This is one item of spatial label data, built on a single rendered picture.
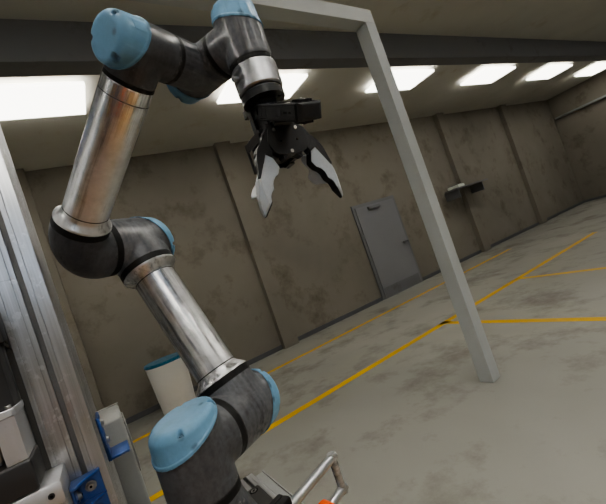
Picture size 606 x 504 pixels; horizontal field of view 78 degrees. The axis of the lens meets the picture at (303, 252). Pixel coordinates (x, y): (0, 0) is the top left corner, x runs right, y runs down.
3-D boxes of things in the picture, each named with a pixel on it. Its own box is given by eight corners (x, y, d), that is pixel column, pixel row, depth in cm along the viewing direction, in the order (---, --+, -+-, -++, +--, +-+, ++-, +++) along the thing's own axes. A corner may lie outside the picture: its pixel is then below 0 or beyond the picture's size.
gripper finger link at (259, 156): (273, 190, 58) (286, 144, 60) (278, 186, 56) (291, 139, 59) (245, 178, 56) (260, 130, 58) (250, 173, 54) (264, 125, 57)
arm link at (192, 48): (139, 55, 62) (182, 15, 57) (188, 73, 72) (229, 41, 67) (154, 99, 62) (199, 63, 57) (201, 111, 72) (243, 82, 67)
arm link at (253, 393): (216, 474, 69) (73, 244, 79) (262, 428, 82) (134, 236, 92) (255, 449, 63) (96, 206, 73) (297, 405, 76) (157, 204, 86)
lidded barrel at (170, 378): (194, 393, 583) (179, 349, 584) (204, 399, 533) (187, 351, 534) (156, 412, 553) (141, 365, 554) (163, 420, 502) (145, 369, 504)
